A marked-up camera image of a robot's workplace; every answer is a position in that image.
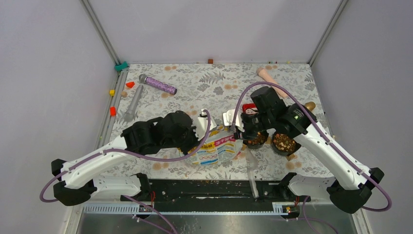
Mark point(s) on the cat food bag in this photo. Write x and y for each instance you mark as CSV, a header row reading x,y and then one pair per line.
x,y
220,146

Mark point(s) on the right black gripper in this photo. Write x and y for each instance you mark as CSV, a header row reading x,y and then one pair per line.
x,y
240,135

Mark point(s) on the pink toy microphone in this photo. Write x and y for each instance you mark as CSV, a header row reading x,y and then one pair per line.
x,y
261,72

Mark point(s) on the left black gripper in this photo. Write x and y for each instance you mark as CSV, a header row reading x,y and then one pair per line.
x,y
195,142

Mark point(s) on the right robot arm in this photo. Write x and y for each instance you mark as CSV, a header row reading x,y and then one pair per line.
x,y
351,184

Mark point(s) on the red plastic box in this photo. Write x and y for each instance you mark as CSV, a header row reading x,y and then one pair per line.
x,y
249,108

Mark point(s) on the gold toy microphone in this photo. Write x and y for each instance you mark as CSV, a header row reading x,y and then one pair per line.
x,y
310,106

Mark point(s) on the black bowl fish print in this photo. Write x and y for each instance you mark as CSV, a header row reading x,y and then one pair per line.
x,y
283,145

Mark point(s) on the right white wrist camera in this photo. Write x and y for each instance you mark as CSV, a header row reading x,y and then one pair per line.
x,y
232,120

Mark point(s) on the grey toy microphone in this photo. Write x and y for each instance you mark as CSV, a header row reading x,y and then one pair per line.
x,y
130,113

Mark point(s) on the red block on rail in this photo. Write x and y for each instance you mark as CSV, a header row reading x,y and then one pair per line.
x,y
112,111

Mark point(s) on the purple glitter toy microphone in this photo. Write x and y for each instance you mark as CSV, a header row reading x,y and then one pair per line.
x,y
143,78

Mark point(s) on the floral patterned table mat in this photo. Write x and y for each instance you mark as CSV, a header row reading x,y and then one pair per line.
x,y
217,88

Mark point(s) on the teal plastic block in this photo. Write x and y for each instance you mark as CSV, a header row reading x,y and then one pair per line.
x,y
121,66

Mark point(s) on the tan wooden cube block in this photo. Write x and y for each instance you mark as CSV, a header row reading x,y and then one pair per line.
x,y
124,94

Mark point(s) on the pet food kibble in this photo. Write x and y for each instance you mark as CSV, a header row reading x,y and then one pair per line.
x,y
280,142

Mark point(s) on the small tan wooden block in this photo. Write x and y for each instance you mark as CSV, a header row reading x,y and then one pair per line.
x,y
291,157

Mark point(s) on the red triangular block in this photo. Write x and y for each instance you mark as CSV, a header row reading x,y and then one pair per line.
x,y
130,84

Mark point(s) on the black bowl paw print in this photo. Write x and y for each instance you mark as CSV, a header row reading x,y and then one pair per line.
x,y
258,141

